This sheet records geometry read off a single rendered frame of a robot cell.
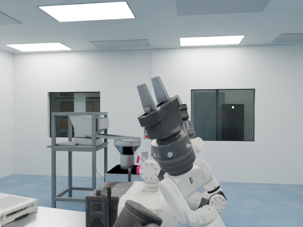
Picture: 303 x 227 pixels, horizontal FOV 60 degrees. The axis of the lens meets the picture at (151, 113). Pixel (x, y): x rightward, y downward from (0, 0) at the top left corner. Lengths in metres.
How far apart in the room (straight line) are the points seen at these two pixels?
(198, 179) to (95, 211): 0.43
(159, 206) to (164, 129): 0.36
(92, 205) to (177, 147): 0.46
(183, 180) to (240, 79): 5.36
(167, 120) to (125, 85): 5.42
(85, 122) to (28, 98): 2.97
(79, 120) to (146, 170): 3.35
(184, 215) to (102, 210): 0.39
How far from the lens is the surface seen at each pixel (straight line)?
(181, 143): 0.58
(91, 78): 6.24
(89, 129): 4.14
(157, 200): 0.88
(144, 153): 3.39
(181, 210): 0.62
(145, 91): 0.55
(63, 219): 1.74
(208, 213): 0.65
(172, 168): 0.59
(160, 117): 0.55
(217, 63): 5.90
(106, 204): 0.93
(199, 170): 0.64
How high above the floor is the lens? 1.51
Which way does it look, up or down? level
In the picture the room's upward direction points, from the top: straight up
